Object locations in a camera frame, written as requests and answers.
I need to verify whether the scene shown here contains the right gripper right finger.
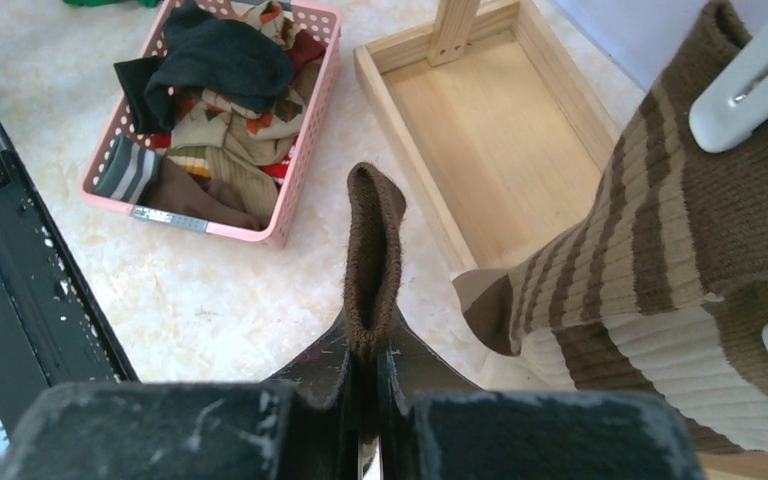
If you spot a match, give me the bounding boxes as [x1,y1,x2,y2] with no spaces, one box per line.
[377,313,704,479]

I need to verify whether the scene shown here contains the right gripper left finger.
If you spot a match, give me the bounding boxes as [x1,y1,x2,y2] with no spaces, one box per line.
[0,318,361,479]

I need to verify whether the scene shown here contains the striped socks in basket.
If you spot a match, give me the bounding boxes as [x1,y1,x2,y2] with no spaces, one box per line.
[94,1,326,231]

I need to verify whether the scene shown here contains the cream brown wide-striped sock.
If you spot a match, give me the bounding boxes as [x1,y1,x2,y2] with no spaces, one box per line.
[521,281,768,454]

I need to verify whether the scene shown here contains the wooden rack stand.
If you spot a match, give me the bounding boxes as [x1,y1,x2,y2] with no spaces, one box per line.
[355,1,768,478]

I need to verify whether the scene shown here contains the black sock in basket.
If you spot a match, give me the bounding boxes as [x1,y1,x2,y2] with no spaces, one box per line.
[114,1,296,134]

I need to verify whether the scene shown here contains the green cloth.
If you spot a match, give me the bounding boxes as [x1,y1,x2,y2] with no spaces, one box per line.
[62,0,162,8]

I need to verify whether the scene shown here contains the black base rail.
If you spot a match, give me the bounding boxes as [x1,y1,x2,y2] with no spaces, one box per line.
[0,122,136,455]

